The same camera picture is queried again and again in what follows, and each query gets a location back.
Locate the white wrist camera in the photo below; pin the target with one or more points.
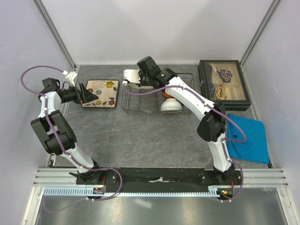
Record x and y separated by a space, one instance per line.
131 76
70 77

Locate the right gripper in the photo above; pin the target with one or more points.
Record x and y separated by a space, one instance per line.
141 83

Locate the square floral plate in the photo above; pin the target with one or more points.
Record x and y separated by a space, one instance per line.
107 92

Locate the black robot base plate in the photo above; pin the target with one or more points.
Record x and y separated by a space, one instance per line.
158 179

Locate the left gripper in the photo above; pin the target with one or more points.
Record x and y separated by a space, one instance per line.
86 96

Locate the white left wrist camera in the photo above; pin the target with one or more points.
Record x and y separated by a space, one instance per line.
70 77

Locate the black glass-lid jewelry box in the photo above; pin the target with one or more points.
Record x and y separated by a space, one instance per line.
223 81

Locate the blue cloth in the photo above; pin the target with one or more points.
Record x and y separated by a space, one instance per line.
254 149

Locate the black wire dish rack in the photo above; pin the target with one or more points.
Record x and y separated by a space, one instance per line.
137 104

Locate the cream plate blue spiral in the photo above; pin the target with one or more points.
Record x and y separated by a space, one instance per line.
138 86

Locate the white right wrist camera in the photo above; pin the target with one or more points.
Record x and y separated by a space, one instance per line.
131 76

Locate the orange mug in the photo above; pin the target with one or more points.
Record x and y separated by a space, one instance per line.
167 95

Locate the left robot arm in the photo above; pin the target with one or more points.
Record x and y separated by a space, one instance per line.
55 133

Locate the grey slotted cable duct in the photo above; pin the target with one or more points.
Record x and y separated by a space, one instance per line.
99 192

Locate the white ribbed bowl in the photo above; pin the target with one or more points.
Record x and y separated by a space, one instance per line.
171 104

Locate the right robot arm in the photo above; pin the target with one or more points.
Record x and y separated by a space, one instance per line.
211 115

